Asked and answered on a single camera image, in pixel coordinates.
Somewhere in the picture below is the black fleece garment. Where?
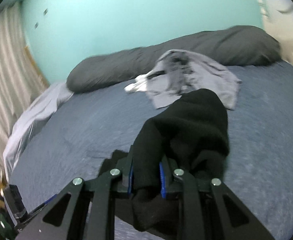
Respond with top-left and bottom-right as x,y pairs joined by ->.
97,88 -> 230,233

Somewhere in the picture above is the blue patterned bed sheet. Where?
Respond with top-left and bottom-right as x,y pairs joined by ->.
9,61 -> 293,239

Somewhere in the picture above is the white cloth piece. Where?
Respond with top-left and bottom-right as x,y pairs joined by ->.
124,74 -> 147,93

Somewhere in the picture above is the dark grey small garment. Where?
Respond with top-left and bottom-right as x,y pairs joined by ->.
160,53 -> 193,95

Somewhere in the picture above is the beige curtain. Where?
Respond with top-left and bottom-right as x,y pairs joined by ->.
0,2 -> 47,168

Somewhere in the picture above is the light grey sweatshirt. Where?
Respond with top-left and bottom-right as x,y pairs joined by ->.
144,49 -> 243,111

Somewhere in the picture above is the dark grey long pillow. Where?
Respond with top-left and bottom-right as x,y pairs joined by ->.
66,25 -> 281,93

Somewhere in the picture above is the cream tufted headboard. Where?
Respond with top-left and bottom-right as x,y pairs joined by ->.
257,0 -> 293,66

